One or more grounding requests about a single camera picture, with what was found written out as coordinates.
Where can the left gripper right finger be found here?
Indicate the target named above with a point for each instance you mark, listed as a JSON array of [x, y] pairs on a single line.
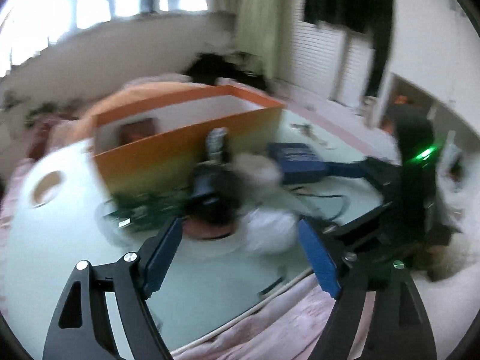
[[379, 296]]

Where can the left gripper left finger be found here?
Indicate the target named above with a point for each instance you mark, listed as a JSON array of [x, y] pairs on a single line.
[[80, 327]]

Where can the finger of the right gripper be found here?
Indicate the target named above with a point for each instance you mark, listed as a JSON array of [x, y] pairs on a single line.
[[348, 228], [353, 170]]

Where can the green toy race car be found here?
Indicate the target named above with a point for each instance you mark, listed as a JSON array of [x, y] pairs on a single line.
[[142, 212]]

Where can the blue tin case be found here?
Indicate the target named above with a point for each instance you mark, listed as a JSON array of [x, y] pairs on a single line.
[[298, 163]]

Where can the clear bubble wrap piece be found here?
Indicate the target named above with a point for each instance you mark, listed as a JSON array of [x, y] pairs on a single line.
[[266, 230]]

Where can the white fluffy scrunchie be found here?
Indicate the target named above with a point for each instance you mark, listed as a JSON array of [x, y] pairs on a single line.
[[259, 175]]

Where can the black lace-trimmed cloth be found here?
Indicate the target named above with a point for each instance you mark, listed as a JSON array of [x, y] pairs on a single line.
[[214, 191]]

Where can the mint green lap desk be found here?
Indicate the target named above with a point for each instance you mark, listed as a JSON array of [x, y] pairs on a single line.
[[60, 220]]

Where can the orange gradient cardboard box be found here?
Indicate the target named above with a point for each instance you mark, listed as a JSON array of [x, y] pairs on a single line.
[[152, 145]]

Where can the orange round cushion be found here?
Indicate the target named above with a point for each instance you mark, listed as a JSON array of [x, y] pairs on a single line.
[[136, 93]]

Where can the dark red pillow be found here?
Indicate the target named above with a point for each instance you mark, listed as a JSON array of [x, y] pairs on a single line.
[[50, 134]]

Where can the black hanging garment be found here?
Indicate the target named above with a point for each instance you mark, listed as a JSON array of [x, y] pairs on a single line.
[[374, 17]]

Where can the black clothes pile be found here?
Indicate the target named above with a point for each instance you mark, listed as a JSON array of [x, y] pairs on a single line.
[[241, 67]]

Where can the light green curtain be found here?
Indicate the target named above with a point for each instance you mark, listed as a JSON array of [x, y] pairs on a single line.
[[262, 31]]

